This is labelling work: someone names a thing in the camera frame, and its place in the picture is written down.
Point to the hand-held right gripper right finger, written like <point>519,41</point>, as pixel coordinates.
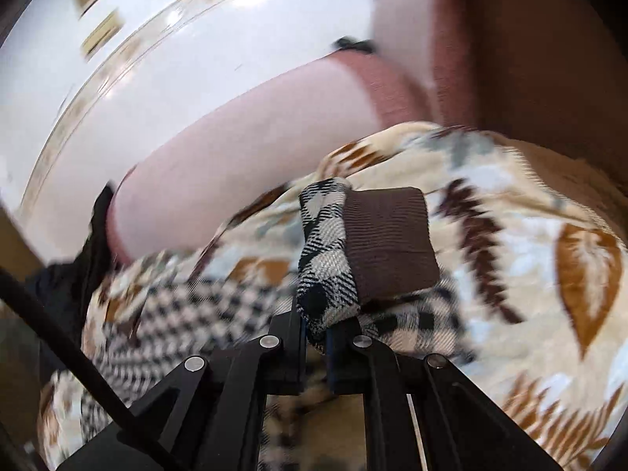
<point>336,358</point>

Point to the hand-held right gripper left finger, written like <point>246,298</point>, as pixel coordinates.
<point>294,358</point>

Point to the black white plaid jacket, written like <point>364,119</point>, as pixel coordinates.
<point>387,240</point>

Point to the beige leaf-print blanket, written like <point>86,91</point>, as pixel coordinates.
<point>515,265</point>

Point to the pink brown sofa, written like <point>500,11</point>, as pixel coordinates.
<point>235,157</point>

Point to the black cloth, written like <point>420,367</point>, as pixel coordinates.
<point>88,265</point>

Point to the brown wooden furniture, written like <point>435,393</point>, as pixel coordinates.
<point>17,245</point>

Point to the small black object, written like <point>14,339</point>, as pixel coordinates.
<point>355,45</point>

